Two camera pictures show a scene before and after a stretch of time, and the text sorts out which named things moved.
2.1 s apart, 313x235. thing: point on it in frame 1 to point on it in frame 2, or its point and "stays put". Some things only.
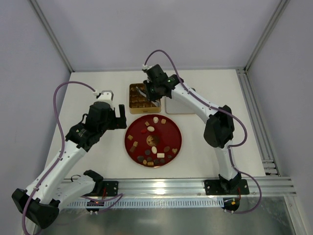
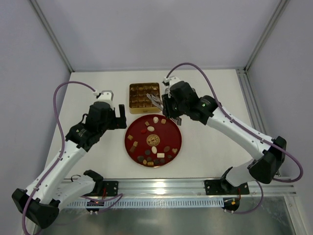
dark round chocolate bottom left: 140,158 stays put
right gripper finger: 141,92 to 156,101
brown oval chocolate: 167,149 stays put
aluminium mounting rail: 276,186 stays put
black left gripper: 117,120 stays put
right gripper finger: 157,103 to 177,120
